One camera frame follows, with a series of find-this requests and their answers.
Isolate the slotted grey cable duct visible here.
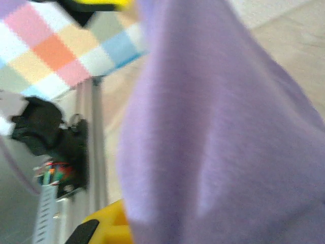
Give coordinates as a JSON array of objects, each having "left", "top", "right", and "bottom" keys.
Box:
[{"left": 32, "top": 185, "right": 59, "bottom": 244}]

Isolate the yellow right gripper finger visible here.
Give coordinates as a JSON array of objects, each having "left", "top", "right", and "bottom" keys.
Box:
[{"left": 66, "top": 199, "right": 133, "bottom": 244}]

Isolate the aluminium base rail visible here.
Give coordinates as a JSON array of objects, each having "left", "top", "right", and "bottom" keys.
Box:
[{"left": 58, "top": 76, "right": 110, "bottom": 244}]

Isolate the purple t-shirt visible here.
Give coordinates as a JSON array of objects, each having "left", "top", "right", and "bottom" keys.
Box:
[{"left": 115, "top": 0, "right": 325, "bottom": 244}]

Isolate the grey metal panel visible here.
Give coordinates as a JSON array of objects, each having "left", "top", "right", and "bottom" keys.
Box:
[{"left": 0, "top": 137, "right": 43, "bottom": 244}]

